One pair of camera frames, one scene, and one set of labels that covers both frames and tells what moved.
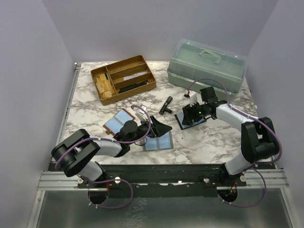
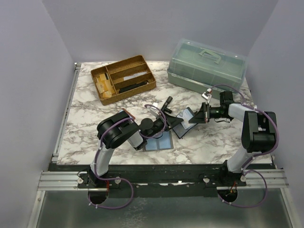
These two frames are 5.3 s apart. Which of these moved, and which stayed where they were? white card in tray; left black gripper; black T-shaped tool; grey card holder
Moved: left black gripper
Stayed: black T-shaped tool; white card in tray; grey card holder
